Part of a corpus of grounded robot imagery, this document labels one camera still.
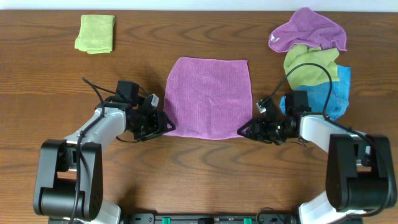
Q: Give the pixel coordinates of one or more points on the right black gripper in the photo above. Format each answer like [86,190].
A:
[258,132]

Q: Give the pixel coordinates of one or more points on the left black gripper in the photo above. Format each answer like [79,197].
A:
[160,124]

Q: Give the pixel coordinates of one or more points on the purple microfiber cloth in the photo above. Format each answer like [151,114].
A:
[208,98]

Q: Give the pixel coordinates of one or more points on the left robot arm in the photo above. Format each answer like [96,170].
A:
[69,182]

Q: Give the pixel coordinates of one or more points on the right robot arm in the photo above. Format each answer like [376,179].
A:
[360,178]

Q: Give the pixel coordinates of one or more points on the crumpled olive green cloth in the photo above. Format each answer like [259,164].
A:
[310,75]

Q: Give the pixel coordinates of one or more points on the crumpled blue cloth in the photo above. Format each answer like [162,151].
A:
[317,94]

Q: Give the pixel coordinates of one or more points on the folded light green cloth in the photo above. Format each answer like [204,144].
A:
[96,34]

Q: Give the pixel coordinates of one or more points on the crumpled purple cloth at top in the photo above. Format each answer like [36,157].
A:
[306,27]

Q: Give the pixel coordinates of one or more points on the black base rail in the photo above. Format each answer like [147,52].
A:
[262,218]

